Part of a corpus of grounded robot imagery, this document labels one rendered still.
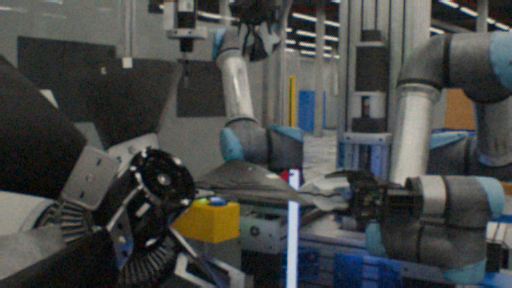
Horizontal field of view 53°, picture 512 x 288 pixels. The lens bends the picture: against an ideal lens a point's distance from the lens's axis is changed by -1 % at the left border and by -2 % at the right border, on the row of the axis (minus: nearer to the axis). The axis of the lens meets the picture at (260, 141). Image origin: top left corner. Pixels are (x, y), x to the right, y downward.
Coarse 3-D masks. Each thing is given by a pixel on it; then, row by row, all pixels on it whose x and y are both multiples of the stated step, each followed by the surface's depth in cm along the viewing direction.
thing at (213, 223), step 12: (192, 204) 136; (204, 204) 137; (228, 204) 137; (192, 216) 136; (204, 216) 133; (216, 216) 131; (228, 216) 135; (180, 228) 139; (192, 228) 136; (204, 228) 133; (216, 228) 132; (228, 228) 135; (204, 240) 134; (216, 240) 132
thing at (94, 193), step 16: (80, 160) 79; (96, 160) 80; (112, 160) 81; (80, 176) 80; (96, 176) 81; (112, 176) 82; (64, 192) 79; (80, 192) 80; (96, 192) 81; (96, 208) 81
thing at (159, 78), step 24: (72, 72) 102; (96, 72) 102; (120, 72) 102; (144, 72) 103; (168, 72) 104; (96, 96) 98; (120, 96) 98; (144, 96) 98; (168, 96) 98; (96, 120) 95; (120, 120) 94; (144, 120) 93
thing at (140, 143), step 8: (144, 136) 91; (152, 136) 91; (120, 144) 91; (128, 144) 91; (136, 144) 91; (144, 144) 90; (152, 144) 90; (112, 152) 91; (120, 152) 90; (136, 152) 90; (128, 160) 89; (120, 168) 88
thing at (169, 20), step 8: (160, 0) 88; (168, 0) 88; (176, 0) 90; (168, 8) 88; (176, 8) 90; (168, 16) 89; (168, 24) 89; (176, 24) 91; (168, 32) 88; (176, 32) 87; (184, 32) 87; (192, 32) 87; (200, 32) 88
